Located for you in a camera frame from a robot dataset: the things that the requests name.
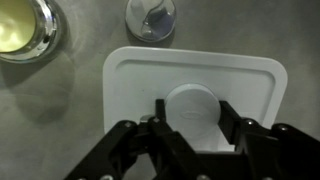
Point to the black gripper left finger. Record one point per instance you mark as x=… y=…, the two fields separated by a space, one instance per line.
x=171 y=155

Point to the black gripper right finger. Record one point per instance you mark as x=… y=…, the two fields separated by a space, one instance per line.
x=281 y=152

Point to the white container lid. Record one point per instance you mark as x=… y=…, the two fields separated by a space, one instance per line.
x=191 y=84

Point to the lit candle in glass jar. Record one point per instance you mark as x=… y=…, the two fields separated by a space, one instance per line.
x=31 y=30

